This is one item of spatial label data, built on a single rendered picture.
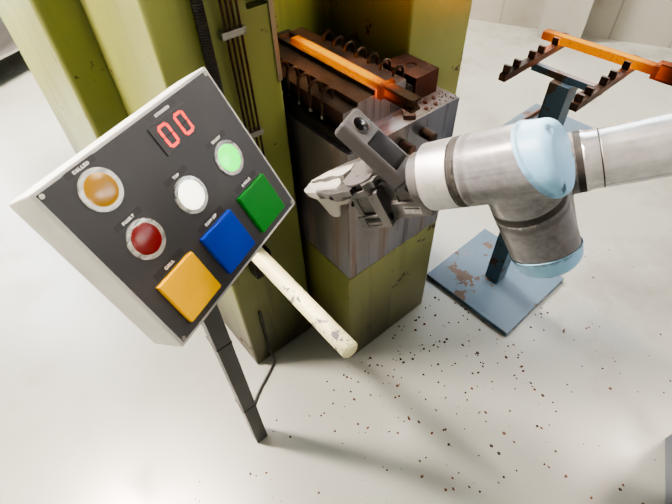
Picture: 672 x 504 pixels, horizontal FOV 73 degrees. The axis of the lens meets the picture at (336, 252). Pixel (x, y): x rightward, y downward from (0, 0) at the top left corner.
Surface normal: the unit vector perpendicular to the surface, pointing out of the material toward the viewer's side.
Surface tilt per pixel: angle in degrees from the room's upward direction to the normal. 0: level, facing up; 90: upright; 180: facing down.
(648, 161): 77
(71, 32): 90
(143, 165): 60
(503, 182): 86
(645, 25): 90
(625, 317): 0
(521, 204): 91
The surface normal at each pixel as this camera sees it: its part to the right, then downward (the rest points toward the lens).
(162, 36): 0.64, 0.56
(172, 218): 0.77, -0.07
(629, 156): -0.44, 0.26
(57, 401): -0.04, -0.67
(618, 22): -0.43, 0.68
